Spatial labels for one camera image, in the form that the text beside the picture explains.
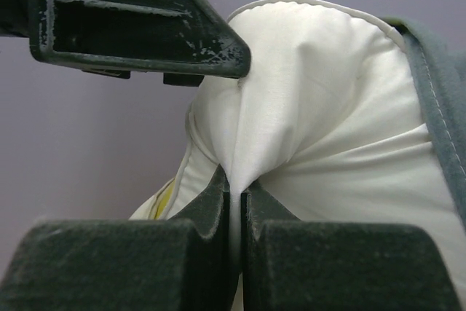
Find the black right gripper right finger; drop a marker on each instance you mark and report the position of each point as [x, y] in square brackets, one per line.
[290, 264]

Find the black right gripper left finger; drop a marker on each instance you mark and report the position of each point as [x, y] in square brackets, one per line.
[177, 264]

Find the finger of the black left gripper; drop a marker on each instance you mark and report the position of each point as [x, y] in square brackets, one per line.
[185, 40]

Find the white pillow with yellow band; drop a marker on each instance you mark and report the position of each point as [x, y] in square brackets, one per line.
[328, 120]

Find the blue tan white checked pillowcase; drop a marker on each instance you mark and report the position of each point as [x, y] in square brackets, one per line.
[439, 79]

